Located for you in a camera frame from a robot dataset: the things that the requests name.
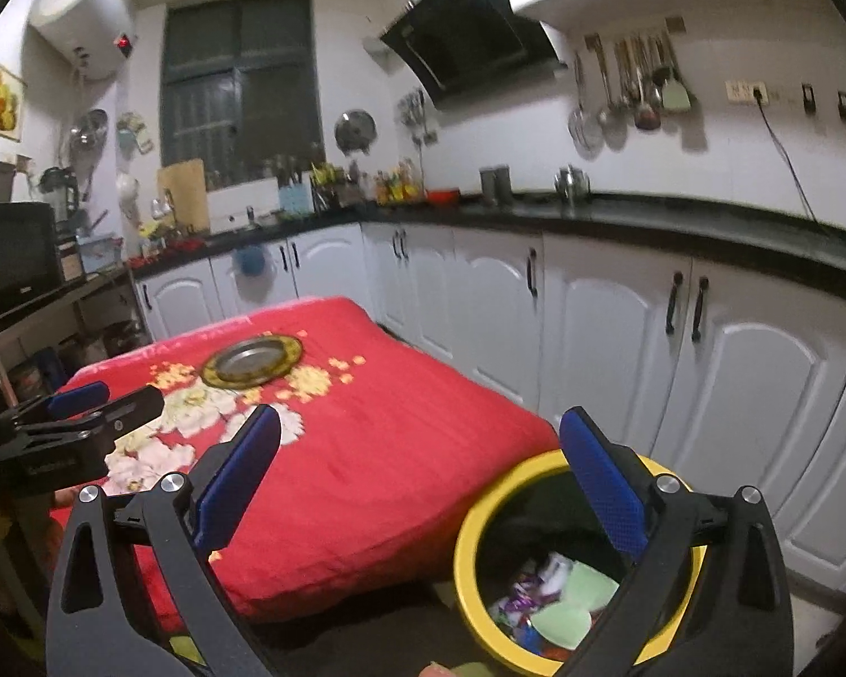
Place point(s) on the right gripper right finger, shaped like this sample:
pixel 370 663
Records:
pixel 706 588

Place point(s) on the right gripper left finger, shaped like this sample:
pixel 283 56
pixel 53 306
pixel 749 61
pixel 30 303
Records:
pixel 99 609

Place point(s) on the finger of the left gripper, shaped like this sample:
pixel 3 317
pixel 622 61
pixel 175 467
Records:
pixel 93 433
pixel 57 407

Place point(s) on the purple candy wrapper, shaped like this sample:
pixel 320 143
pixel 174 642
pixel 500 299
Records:
pixel 523 600

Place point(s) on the yellow rimmed black trash bin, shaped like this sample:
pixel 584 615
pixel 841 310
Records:
pixel 532 567

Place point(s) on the white lower kitchen cabinets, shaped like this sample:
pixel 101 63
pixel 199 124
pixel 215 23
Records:
pixel 727 375

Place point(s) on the black kitchen countertop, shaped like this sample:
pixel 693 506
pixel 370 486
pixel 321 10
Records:
pixel 773 244

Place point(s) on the dark kitchen window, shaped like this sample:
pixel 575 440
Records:
pixel 239 89

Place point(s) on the hanging kitchen utensils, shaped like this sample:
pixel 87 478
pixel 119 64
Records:
pixel 641 85

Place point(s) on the person's left hand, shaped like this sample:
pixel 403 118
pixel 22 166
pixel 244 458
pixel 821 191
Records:
pixel 436 670

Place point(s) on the white crumpled tissue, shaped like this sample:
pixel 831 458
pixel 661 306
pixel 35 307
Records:
pixel 553 576

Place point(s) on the round metal gold-rimmed plate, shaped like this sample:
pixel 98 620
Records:
pixel 252 362

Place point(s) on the black microwave oven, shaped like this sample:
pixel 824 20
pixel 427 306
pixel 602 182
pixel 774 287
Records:
pixel 29 262

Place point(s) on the blue hanging pot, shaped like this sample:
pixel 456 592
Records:
pixel 250 260

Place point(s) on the wooden cutting board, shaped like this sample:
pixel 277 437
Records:
pixel 185 184

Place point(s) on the red floral table cloth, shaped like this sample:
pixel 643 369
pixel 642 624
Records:
pixel 384 450

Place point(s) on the light blue utensil holder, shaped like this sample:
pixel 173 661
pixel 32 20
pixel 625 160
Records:
pixel 295 200

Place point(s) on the condiment bottles group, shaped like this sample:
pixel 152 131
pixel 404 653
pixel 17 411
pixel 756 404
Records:
pixel 334 187

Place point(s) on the white water heater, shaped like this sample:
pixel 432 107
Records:
pixel 95 36

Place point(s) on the hanging pot lid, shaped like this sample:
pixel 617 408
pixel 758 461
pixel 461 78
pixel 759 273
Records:
pixel 355 131

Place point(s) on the red bowl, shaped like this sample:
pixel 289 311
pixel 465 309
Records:
pixel 443 198

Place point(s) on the steel teapot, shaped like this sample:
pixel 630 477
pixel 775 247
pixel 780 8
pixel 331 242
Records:
pixel 572 185

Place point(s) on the grey metal canister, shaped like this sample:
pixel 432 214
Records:
pixel 496 186

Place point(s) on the black range hood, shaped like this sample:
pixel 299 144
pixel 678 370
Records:
pixel 460 50

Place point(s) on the fruit wall picture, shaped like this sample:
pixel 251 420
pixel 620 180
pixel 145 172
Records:
pixel 12 92

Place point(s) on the wall power socket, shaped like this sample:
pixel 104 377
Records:
pixel 746 92

